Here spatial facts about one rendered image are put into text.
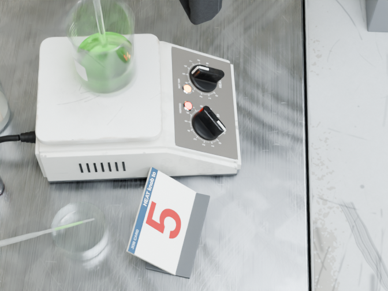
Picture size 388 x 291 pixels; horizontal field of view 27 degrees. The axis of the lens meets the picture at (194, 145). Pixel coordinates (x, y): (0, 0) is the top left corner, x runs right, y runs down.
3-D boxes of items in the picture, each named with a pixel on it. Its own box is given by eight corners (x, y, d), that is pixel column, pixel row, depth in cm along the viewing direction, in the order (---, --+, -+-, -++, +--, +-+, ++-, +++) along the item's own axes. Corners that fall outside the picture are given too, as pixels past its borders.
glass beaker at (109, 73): (136, 105, 78) (130, 55, 70) (70, 99, 78) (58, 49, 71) (145, 45, 81) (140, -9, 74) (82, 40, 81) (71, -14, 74)
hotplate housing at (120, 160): (231, 73, 90) (235, 29, 82) (240, 179, 83) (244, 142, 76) (30, 80, 89) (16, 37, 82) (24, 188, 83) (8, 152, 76)
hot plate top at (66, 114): (159, 37, 82) (159, 32, 81) (163, 141, 76) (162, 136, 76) (41, 41, 82) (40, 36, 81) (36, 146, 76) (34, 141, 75)
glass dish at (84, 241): (77, 200, 82) (74, 190, 80) (120, 228, 81) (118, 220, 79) (42, 241, 80) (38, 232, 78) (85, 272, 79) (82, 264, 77)
